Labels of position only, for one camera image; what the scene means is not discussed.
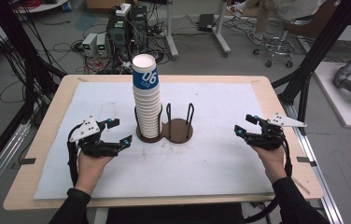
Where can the white platform board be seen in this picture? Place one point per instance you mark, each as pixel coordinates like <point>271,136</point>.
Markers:
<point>335,105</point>

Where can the black metal frame post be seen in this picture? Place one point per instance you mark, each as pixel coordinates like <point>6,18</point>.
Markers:
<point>320,43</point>

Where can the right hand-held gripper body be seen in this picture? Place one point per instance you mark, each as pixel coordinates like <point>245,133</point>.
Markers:
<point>270,137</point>

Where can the white power strip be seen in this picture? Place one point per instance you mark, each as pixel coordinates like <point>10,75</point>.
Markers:
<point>123,9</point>

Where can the white power supply unit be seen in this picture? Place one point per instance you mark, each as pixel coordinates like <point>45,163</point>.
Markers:
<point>102,45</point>
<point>89,45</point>

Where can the black computer tower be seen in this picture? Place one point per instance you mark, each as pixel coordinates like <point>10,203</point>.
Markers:
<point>119,37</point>
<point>139,25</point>

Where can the black box on floor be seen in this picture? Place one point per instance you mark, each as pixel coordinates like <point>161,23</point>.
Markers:
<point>206,22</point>

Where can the white foam mat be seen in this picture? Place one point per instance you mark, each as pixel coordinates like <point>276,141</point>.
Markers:
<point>108,102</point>

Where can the white desk leg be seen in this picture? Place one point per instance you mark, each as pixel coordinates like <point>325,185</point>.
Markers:
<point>170,34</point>
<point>221,34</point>

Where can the stack of white paper cups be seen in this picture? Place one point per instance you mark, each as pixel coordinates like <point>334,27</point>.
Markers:
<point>147,115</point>

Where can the person's left hand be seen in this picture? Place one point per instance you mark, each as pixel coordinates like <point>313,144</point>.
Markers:
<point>89,171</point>

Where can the person's right hand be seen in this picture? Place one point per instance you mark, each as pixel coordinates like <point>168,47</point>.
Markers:
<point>273,163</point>

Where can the metal stool with casters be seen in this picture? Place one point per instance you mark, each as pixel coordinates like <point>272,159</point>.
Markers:
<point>279,46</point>

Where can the black tape strip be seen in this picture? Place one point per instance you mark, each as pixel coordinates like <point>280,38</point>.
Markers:
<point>306,160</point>
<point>27,161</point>

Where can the white round table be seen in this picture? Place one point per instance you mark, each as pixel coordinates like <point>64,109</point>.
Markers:
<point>43,6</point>

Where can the thin wooden stick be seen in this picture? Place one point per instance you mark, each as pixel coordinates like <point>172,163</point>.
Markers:
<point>302,187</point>

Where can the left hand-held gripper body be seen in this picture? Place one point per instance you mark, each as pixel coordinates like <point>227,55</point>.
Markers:
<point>86,130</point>

